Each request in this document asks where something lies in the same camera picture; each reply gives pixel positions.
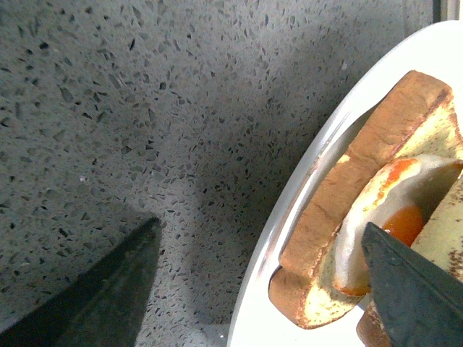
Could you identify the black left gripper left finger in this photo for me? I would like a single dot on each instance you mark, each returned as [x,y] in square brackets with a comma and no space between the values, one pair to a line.
[105,306]

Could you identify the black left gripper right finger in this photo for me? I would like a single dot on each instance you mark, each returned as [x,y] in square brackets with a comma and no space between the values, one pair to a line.
[418,303]

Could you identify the fried egg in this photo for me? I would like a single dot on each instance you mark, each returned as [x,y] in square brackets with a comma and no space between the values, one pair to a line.
[400,199]

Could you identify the white round plate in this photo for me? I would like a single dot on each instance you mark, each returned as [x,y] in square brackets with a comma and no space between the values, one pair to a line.
[435,50]

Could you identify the bread slice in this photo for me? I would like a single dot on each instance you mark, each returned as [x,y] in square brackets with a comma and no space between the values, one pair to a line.
[440,242]
[416,116]

